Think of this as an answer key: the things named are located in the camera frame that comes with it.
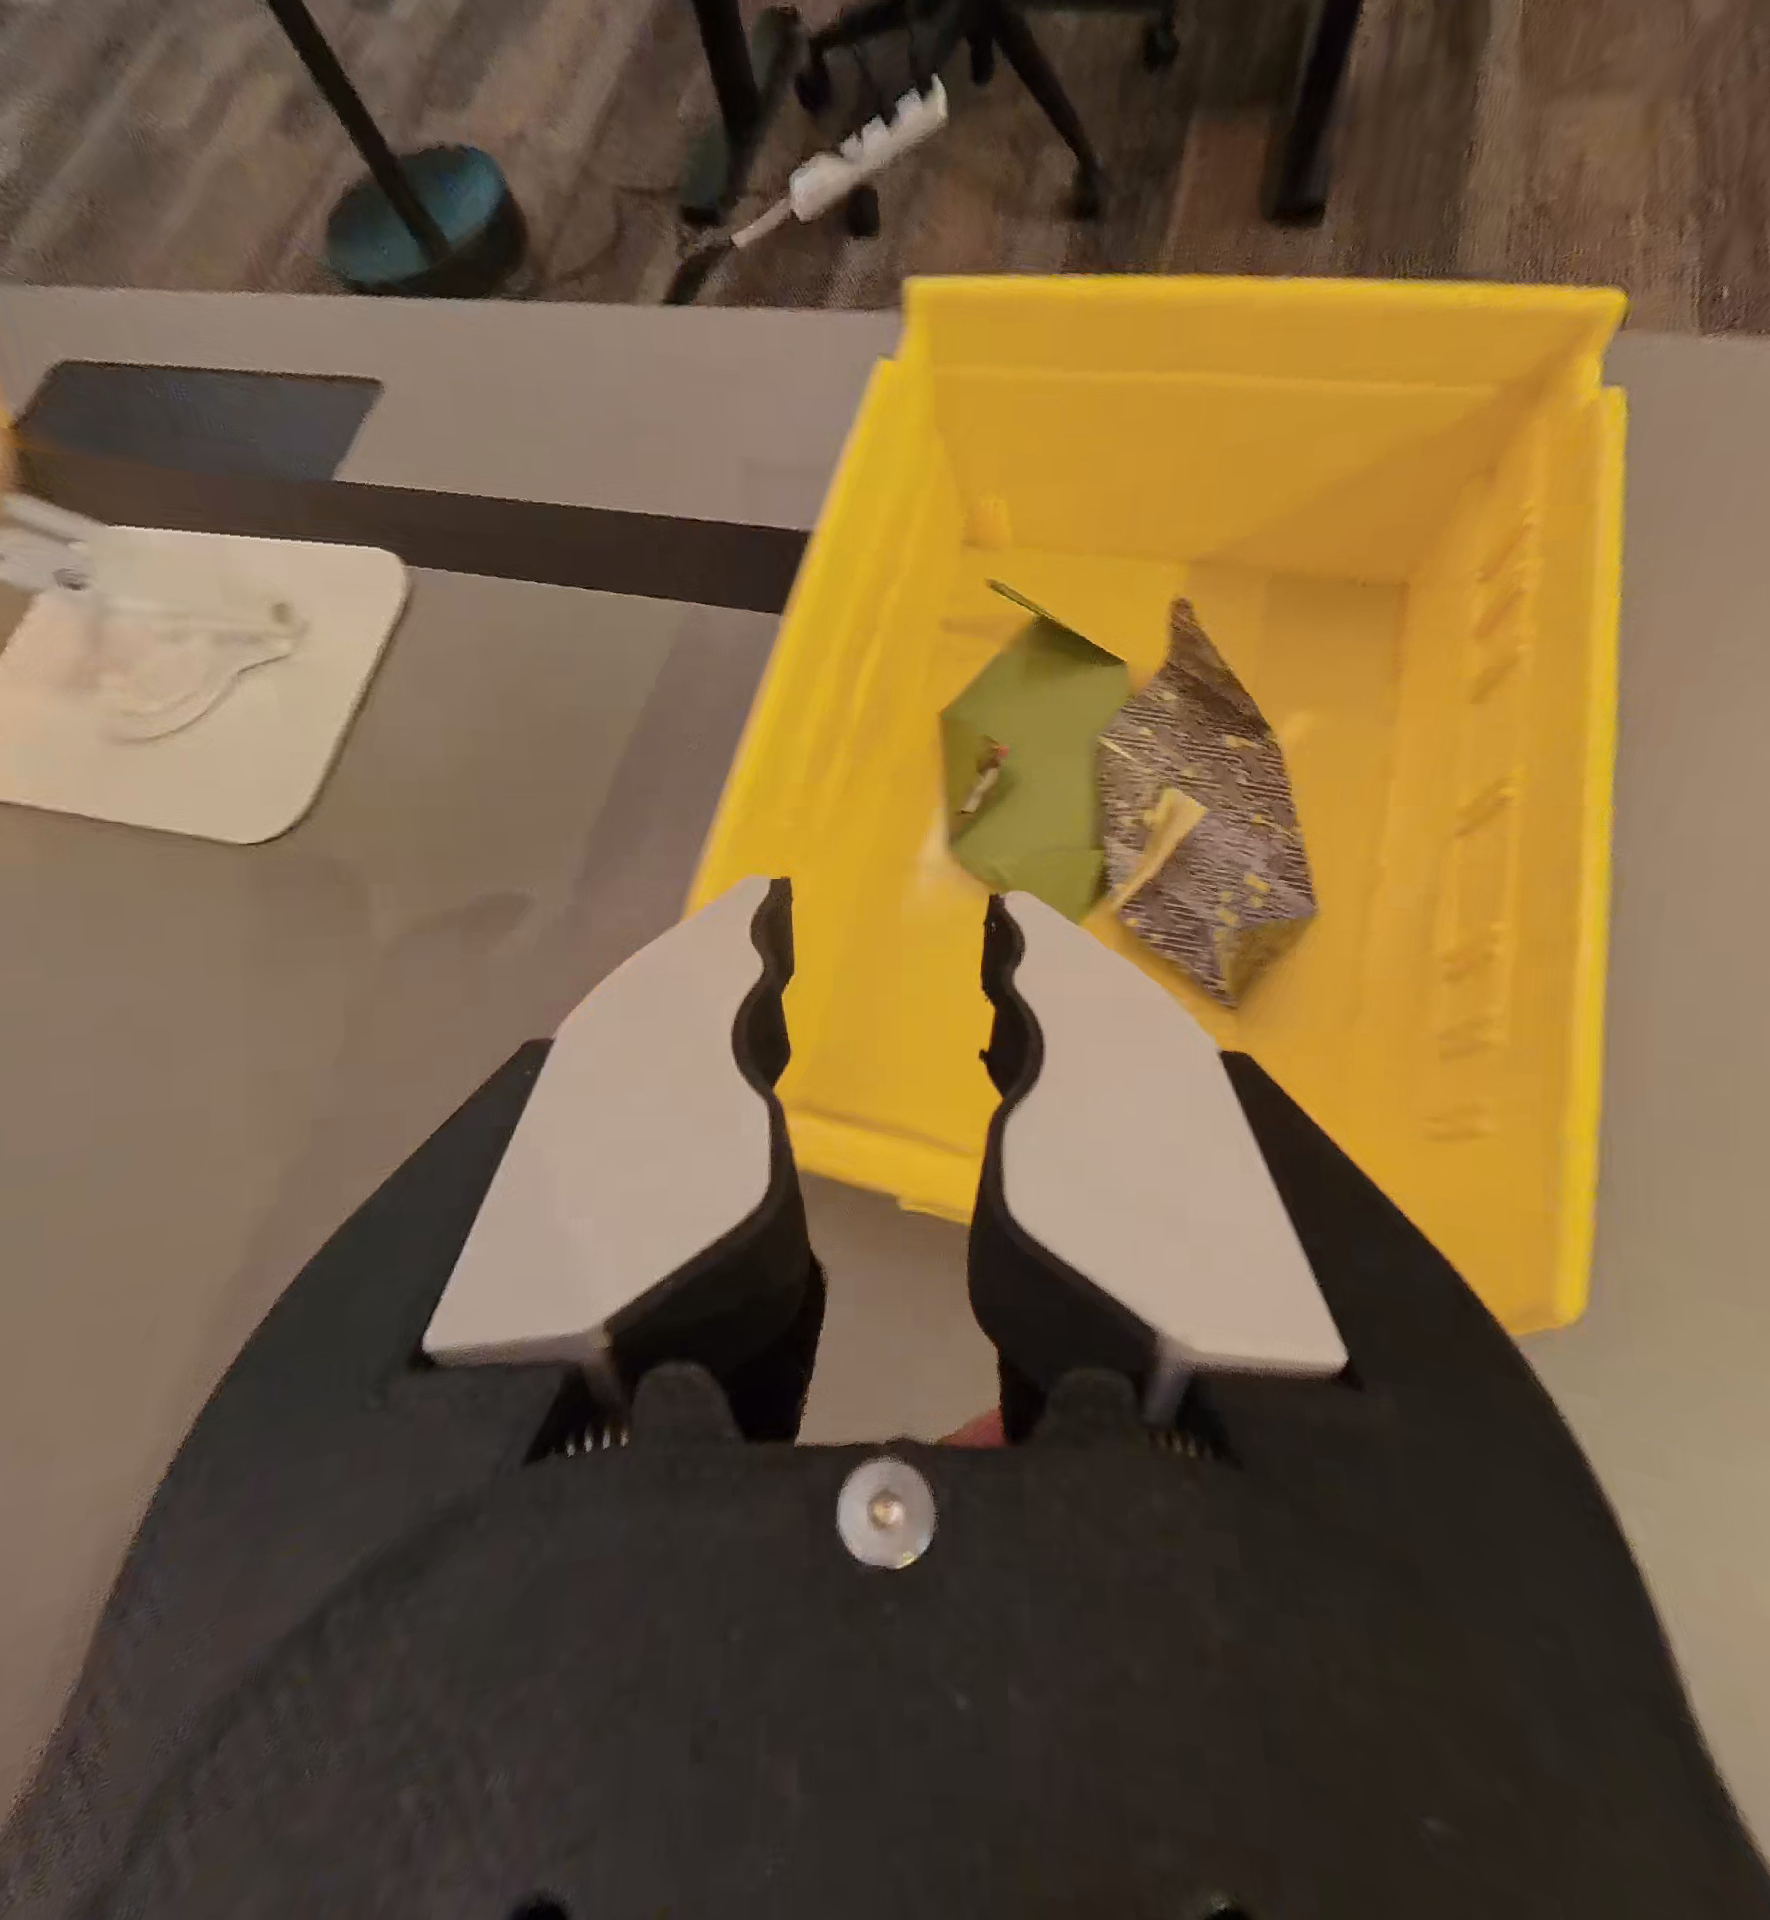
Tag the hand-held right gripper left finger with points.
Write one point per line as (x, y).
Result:
(631, 1156)

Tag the large yellow plastic bin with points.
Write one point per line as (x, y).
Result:
(1275, 435)

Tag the white power strip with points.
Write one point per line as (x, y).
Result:
(870, 158)

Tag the black yellow patterned origami paper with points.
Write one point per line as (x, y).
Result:
(1215, 809)

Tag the white square stand base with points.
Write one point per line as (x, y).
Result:
(225, 734)

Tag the black round base pole stand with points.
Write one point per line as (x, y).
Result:
(421, 211)

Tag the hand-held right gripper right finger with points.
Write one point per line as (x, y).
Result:
(1141, 1156)

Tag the green folded origami paper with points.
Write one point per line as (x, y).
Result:
(1034, 750)

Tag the black office chair base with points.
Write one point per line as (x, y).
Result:
(1005, 75)

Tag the black desk leg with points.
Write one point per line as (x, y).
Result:
(728, 104)
(1318, 104)

